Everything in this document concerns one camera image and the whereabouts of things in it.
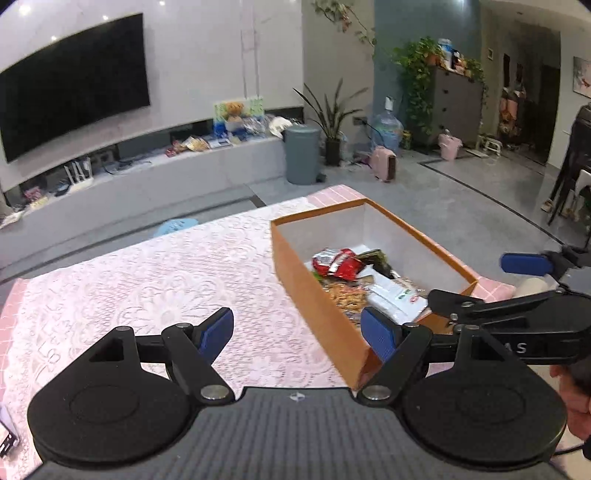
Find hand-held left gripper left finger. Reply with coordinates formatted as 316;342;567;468
32;307;235;403

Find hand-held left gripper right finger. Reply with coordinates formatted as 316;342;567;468
356;307;548;403

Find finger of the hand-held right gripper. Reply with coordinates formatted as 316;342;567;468
500;244;591;283
427;288;591;333

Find white snack packet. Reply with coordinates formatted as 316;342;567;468
365;272;430;324

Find peanut packet with red label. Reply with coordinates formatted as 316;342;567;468
325;279;370;315

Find orange cardboard box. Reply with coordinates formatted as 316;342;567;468
270;198;481;391

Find dark green brown snack packet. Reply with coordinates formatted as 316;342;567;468
362;249;393;278

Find red snack packet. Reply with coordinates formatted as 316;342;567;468
311;248;365;281

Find person's right hand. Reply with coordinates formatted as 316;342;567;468
549;362;591;439

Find cream cushion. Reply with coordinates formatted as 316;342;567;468
515;276;561;298

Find white lace cloth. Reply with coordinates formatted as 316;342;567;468
0;196;370;480

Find blue plastic stool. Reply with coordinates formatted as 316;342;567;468
152;216;200;238

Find black chair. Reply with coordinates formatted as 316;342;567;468
549;104;591;222

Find pink bucket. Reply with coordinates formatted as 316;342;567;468
438;133;463;161

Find pink heater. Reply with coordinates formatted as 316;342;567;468
369;145;399;183

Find hanging clothes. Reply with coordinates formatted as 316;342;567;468
499;83;527;139

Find grey marble tv console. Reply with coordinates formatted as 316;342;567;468
0;134;289;241

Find grey drawer cabinet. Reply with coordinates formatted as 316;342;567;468
431;65;485;146

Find blue water jug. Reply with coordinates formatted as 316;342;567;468
372;96;404;151

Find long leaf plant black pot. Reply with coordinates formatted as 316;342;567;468
293;78;365;166

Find pile of assorted snack packets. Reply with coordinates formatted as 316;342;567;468
166;136;211;158

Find grey trash bin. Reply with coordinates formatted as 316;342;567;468
284;126;324;185

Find white router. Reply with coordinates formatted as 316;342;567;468
65;158;94;193

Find blue white box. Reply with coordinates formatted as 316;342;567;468
213;119;250;139

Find trailing green plant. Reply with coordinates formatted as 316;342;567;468
392;37;444;134

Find green printed picture board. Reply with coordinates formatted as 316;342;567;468
213;96;264;121

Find dark flat device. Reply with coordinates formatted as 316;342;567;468
0;406;21;457

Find black cable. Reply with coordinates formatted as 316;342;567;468
551;438;591;460

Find black cables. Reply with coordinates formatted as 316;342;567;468
104;157;151;174

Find wall painting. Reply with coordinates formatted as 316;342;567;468
573;56;591;97

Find black wall television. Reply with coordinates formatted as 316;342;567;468
0;13;152;163

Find wall vine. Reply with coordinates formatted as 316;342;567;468
311;0;377;47

